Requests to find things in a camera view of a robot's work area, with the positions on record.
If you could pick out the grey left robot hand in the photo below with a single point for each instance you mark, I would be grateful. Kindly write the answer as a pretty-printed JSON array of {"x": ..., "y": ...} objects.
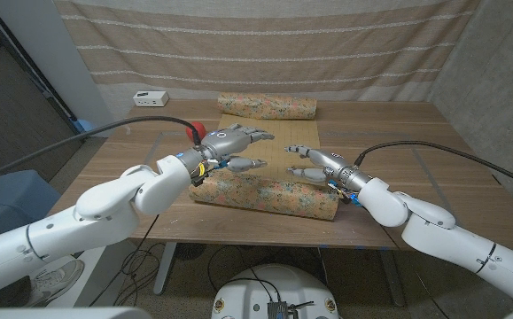
[{"x": 225, "y": 142}]

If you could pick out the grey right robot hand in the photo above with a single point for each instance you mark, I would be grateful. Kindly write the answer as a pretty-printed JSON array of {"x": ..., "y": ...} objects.
[{"x": 331, "y": 164}]

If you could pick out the floral wrapping paper sheet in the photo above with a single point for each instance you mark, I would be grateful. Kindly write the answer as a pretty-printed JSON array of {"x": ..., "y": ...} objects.
[{"x": 265, "y": 195}]

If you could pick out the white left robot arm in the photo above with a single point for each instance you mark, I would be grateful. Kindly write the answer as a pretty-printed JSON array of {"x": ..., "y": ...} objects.
[{"x": 83, "y": 226}]

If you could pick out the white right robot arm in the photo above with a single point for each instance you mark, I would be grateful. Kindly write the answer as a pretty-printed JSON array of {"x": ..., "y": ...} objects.
[{"x": 437, "y": 239}]

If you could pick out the red ball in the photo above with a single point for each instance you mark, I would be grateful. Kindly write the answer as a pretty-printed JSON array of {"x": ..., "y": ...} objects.
[{"x": 200, "y": 128}]

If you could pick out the white power strip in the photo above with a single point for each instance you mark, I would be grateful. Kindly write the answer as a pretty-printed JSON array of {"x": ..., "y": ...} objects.
[{"x": 150, "y": 98}]

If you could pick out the beige striped backdrop cloth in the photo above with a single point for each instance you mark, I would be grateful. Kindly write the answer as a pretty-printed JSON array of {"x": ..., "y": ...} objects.
[{"x": 260, "y": 49}]

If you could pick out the black round floor object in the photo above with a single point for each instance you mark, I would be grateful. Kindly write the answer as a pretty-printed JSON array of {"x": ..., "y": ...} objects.
[{"x": 189, "y": 251}]

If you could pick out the white table leg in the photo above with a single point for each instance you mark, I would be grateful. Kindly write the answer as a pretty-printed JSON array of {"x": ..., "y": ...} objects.
[
  {"x": 392, "y": 279},
  {"x": 165, "y": 266}
]

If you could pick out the white robot torso base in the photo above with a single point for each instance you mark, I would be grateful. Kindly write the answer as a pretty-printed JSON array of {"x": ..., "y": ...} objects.
[{"x": 274, "y": 288}]

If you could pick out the dark perforated door panel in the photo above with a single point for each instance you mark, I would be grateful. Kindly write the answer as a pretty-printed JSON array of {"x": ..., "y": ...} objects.
[{"x": 12, "y": 111}]

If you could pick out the grey sneaker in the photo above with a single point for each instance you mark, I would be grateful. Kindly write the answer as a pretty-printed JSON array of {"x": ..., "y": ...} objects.
[{"x": 56, "y": 279}]

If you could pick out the blue chair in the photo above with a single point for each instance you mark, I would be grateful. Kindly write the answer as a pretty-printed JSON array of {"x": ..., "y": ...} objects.
[{"x": 12, "y": 204}]

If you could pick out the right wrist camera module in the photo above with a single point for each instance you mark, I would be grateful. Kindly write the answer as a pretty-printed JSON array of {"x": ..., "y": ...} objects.
[{"x": 347, "y": 195}]

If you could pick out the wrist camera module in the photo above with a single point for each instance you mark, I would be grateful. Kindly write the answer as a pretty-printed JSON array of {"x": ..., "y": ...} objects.
[
  {"x": 347, "y": 195},
  {"x": 199, "y": 175}
]

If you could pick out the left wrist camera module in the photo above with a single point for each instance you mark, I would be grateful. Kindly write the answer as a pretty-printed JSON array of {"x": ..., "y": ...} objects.
[{"x": 199, "y": 175}]

